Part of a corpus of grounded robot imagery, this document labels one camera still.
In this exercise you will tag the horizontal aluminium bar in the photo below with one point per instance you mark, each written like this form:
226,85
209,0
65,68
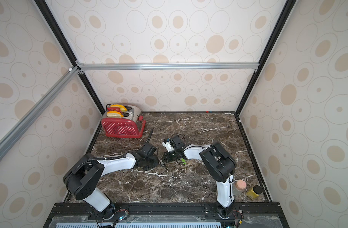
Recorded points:
170,66

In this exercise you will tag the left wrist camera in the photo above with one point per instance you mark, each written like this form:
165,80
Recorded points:
147,150

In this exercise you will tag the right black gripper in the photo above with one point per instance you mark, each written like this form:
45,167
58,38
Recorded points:
168,156

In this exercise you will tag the clear jar pink lid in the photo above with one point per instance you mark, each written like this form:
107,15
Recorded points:
239,187

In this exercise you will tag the yellow bottle black cap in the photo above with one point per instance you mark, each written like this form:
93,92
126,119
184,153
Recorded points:
254,192

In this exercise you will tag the front toast slice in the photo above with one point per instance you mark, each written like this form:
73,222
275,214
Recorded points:
114,114

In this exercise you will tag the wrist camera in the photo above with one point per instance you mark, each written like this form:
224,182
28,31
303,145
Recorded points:
147,150
174,144

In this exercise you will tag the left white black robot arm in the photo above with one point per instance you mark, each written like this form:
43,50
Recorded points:
82,179

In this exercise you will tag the toast slice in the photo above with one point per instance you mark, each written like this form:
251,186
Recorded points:
117,107
114,114

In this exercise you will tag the red toaster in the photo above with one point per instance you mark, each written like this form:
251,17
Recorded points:
130,126

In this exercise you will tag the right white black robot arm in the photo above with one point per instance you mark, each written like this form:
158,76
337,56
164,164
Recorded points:
219,164

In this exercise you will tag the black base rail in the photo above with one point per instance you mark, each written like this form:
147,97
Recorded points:
169,215

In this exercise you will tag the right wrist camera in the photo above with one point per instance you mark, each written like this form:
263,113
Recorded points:
174,144

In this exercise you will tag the back toast slice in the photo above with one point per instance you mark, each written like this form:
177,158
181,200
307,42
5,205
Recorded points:
117,107

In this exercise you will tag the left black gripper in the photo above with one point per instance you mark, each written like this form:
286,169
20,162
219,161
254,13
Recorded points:
154,156

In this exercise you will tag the left diagonal aluminium bar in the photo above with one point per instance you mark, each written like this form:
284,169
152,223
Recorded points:
9,140

